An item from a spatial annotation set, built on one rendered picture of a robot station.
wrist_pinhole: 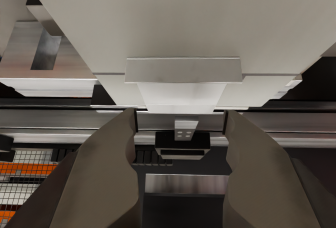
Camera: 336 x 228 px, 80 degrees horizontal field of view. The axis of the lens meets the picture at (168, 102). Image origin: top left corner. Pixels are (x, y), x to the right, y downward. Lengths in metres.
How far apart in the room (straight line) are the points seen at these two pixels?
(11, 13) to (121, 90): 0.21
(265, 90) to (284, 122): 0.35
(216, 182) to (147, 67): 0.16
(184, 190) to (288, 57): 0.17
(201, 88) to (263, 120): 0.37
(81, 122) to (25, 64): 0.27
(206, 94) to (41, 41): 0.24
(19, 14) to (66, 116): 0.29
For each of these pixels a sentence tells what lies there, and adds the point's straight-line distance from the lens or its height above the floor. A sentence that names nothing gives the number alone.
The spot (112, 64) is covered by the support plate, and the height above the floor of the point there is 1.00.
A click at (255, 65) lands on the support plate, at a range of 0.18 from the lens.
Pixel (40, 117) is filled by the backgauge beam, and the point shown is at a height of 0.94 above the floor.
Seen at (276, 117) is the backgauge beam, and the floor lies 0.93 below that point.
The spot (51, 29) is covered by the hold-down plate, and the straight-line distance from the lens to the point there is 0.32.
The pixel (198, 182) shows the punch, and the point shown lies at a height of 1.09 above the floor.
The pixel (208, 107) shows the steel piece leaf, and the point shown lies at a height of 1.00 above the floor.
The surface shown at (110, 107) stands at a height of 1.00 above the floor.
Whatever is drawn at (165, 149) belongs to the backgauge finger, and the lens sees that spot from 0.45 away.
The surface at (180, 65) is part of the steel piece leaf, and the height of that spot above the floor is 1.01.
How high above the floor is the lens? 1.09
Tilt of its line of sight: 22 degrees down
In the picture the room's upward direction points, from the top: 179 degrees counter-clockwise
